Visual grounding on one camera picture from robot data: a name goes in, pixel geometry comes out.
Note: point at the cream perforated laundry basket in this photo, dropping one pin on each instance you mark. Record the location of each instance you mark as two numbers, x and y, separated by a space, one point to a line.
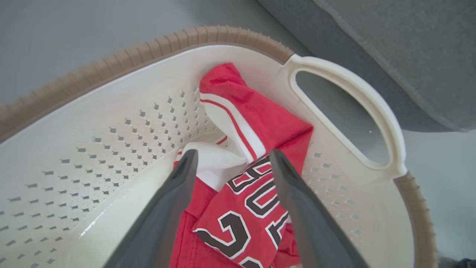
93 123

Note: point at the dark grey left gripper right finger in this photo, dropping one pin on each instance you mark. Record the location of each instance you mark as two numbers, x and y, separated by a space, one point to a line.
312 223

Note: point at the grey fabric sofa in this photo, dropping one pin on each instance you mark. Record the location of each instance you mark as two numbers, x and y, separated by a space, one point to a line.
390 44

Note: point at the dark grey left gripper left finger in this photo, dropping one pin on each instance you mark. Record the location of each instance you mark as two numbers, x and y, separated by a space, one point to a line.
160 223

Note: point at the red white basketball jersey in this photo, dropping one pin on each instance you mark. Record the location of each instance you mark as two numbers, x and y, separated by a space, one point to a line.
260 119

